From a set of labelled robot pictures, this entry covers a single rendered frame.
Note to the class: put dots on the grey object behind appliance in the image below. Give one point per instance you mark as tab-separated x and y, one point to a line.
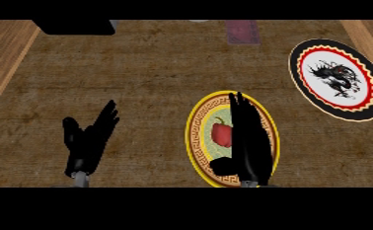
114	25

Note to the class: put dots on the black rimmed dragon plate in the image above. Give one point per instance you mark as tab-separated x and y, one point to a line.
335	77

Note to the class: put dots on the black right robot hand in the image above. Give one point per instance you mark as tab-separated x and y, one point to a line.
248	141

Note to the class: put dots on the red bell pepper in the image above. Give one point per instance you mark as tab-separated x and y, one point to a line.
221	134

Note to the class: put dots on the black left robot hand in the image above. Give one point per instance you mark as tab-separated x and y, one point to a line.
90	141

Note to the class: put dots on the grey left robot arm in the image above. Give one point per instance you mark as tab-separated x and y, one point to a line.
80	179

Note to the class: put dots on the yellow rimmed patterned plate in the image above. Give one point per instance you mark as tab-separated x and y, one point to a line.
199	141

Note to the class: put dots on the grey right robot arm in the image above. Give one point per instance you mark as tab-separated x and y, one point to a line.
254	184

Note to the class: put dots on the pale round object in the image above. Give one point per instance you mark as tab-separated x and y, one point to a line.
198	20

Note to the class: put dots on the black appliance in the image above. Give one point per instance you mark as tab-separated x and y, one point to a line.
72	27

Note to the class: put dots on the dark red rectangular mat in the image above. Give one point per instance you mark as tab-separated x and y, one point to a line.
242	32

